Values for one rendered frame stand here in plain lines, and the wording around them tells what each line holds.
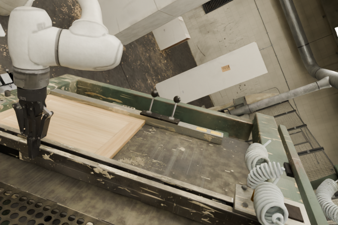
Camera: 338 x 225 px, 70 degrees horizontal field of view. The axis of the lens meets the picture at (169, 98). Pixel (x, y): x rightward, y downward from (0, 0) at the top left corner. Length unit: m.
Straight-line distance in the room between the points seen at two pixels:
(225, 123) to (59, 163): 0.89
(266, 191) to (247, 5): 8.57
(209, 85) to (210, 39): 4.55
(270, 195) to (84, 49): 0.56
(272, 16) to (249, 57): 4.59
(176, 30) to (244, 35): 3.55
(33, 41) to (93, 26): 0.15
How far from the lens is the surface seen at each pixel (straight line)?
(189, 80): 4.68
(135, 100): 1.48
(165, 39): 6.02
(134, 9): 3.41
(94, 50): 0.68
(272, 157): 1.01
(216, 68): 4.57
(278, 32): 8.97
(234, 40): 8.93
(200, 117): 1.40
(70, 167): 0.85
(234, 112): 6.44
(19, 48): 0.72
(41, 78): 0.75
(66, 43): 0.69
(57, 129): 1.11
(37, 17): 0.72
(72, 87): 1.63
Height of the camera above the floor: 1.93
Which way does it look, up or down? 21 degrees down
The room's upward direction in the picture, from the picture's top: 68 degrees clockwise
